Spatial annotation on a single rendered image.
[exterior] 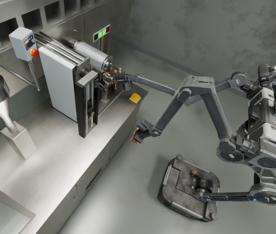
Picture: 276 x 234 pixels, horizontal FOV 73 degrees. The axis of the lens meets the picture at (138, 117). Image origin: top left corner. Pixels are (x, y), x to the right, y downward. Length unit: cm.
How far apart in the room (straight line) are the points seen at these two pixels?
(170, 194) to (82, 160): 110
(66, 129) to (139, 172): 118
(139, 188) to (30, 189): 128
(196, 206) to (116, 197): 85
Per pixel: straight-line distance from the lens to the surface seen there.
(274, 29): 344
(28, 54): 88
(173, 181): 218
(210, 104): 87
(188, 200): 219
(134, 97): 169
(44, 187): 134
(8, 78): 134
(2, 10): 119
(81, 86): 101
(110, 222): 219
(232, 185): 284
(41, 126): 153
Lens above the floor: 217
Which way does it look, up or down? 53 degrees down
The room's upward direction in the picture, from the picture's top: 20 degrees clockwise
